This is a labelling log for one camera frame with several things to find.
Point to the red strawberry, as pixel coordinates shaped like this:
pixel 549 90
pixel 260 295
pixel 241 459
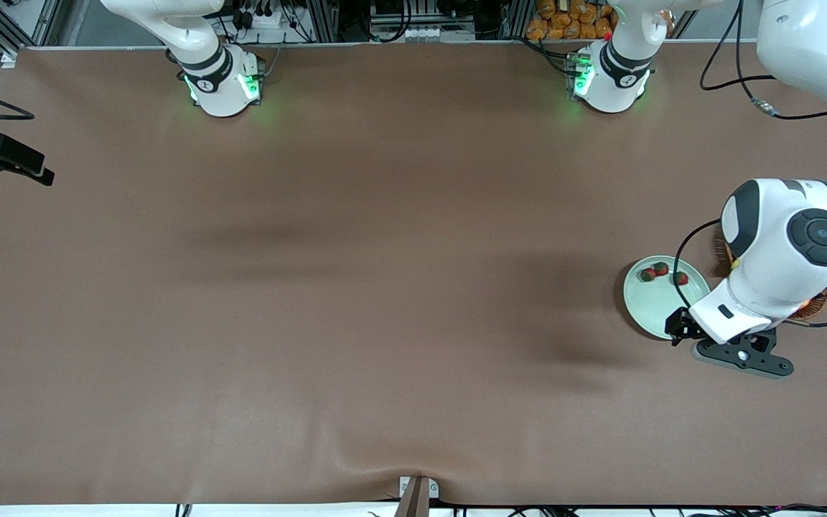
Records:
pixel 680 278
pixel 647 274
pixel 661 268

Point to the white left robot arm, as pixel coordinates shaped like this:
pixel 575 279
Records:
pixel 815 43

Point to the brown wicker basket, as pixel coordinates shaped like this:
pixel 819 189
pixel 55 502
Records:
pixel 812 305

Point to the metal clamp bracket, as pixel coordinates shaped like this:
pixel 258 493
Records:
pixel 417 495

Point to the brown table cover mat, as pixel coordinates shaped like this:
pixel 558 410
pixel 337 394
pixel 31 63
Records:
pixel 313 215

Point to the bag of orange buns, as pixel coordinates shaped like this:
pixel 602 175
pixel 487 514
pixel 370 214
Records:
pixel 564 21

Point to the light green round plate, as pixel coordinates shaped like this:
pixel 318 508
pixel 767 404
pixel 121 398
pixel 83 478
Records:
pixel 643 309

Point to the white terminal block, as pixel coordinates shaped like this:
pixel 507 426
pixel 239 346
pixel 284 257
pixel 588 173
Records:
pixel 438 34

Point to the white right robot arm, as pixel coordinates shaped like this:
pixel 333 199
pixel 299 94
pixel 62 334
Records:
pixel 220 86

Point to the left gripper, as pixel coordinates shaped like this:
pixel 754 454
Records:
pixel 680 324

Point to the white power strip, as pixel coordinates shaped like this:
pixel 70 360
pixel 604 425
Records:
pixel 263 19

